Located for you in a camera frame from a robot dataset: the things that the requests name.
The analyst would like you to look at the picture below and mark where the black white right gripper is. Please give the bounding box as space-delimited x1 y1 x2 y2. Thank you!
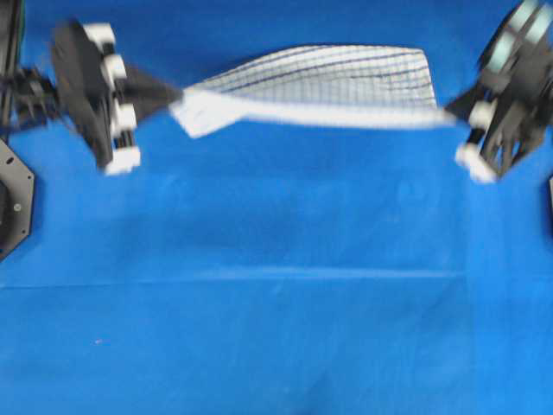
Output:
444 27 552 184

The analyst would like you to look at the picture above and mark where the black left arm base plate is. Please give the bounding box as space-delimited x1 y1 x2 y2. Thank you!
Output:
1 141 35 260

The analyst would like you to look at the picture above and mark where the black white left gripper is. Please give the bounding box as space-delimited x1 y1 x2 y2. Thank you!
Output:
51 19 182 176

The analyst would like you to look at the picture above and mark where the white blue striped towel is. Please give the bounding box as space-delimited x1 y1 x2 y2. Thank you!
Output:
169 44 454 138

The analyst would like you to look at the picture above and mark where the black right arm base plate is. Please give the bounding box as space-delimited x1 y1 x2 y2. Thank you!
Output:
547 176 553 237

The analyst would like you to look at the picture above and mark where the blue table cloth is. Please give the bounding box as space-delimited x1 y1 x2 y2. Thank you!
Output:
0 0 553 415

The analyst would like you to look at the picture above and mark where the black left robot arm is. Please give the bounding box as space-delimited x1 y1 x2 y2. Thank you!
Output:
1 1 183 176

